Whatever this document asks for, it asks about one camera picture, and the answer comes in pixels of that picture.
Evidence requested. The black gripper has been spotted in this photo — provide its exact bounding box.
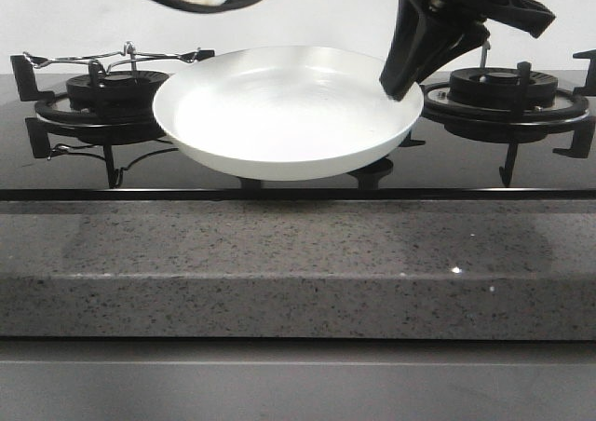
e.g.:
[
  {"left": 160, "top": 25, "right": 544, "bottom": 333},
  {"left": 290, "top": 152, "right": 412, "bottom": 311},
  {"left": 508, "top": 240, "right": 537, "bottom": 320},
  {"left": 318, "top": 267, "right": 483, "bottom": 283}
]
[{"left": 380, "top": 0, "right": 555, "bottom": 101}]

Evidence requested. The white plate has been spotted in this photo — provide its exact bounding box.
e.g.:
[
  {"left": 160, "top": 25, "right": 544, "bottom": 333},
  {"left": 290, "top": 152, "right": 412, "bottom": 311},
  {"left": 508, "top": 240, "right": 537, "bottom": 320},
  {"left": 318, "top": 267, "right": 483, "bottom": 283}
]
[{"left": 153, "top": 47, "right": 424, "bottom": 181}]

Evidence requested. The black right gas burner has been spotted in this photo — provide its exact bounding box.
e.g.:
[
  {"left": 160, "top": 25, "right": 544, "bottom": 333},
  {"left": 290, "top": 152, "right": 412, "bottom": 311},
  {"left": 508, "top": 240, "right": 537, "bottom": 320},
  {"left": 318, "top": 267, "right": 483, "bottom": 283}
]
[{"left": 447, "top": 67, "right": 558, "bottom": 109}]

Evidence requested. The black gas burner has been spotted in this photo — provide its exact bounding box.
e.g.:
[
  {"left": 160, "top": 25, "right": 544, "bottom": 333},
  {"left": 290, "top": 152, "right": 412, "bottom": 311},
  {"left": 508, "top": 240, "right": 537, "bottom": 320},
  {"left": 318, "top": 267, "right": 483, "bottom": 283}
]
[
  {"left": 447, "top": 67, "right": 558, "bottom": 109},
  {"left": 66, "top": 71, "right": 169, "bottom": 110}
]

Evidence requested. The black glass cooktop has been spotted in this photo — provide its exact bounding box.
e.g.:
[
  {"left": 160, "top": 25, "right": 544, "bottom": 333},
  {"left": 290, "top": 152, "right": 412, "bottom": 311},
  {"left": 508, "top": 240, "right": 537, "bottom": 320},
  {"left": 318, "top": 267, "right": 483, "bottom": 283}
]
[{"left": 1, "top": 75, "right": 595, "bottom": 201}]

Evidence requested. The black right pan support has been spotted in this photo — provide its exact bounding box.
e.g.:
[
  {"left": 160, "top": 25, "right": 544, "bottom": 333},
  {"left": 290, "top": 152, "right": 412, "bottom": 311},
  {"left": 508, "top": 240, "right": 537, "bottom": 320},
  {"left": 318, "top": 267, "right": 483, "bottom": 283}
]
[{"left": 423, "top": 61, "right": 589, "bottom": 127}]

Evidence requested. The black pan support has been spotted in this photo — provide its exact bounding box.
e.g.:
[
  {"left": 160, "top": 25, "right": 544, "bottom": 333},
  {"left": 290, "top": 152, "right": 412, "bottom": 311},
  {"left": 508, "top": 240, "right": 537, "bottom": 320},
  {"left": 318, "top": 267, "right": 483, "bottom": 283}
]
[
  {"left": 8, "top": 49, "right": 216, "bottom": 129},
  {"left": 423, "top": 61, "right": 589, "bottom": 127}
]

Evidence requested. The black left gas burner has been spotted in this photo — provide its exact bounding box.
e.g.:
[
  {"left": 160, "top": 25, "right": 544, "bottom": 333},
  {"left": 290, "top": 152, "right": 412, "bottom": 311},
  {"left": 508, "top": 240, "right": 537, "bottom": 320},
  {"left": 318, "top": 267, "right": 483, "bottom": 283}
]
[{"left": 66, "top": 71, "right": 169, "bottom": 110}]

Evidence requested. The black left pan support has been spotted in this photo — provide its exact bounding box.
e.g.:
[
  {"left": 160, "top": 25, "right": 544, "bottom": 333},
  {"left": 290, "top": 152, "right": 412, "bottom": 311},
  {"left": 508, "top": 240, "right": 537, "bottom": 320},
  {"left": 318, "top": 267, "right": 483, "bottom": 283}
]
[{"left": 8, "top": 49, "right": 216, "bottom": 129}]

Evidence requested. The wire pan reducer ring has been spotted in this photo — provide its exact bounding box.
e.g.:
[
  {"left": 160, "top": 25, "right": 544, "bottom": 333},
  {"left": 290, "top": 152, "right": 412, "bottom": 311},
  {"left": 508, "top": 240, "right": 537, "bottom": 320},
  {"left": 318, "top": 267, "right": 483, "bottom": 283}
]
[{"left": 22, "top": 41, "right": 202, "bottom": 76}]

